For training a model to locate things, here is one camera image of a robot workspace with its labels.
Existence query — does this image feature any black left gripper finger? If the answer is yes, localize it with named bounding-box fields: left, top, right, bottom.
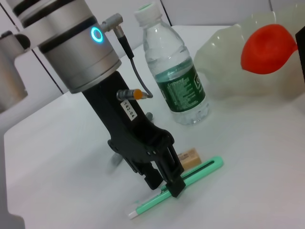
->
left=155, top=142, right=187, bottom=199

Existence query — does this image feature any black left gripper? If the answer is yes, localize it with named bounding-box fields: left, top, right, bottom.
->
left=82, top=71, right=175, bottom=191

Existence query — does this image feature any tan eraser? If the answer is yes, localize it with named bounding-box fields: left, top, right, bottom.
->
left=177, top=147, right=203, bottom=169

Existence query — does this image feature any green utility knife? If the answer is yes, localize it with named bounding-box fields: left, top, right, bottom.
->
left=127, top=156, right=224, bottom=220

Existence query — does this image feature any grey marker pen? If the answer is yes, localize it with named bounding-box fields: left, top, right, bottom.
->
left=110, top=111, right=155, bottom=167

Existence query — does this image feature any clear green-label water bottle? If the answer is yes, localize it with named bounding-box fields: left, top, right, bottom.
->
left=133, top=2, right=210, bottom=126

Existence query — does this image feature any orange fruit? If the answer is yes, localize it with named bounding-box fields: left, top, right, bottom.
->
left=240, top=23, right=298, bottom=75

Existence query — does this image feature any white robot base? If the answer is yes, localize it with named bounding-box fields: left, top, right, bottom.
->
left=0, top=209, right=26, bottom=229

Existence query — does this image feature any pale green glass fruit bowl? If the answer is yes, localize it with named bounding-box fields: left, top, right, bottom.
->
left=194, top=4, right=305, bottom=103

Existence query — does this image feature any black mesh pen holder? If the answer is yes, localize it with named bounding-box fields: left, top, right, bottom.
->
left=295, top=25, right=305, bottom=84

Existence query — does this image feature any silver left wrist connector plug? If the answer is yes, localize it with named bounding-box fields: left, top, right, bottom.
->
left=116, top=88, right=150, bottom=100

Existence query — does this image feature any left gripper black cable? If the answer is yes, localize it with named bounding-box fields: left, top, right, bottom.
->
left=102, top=13, right=153, bottom=99

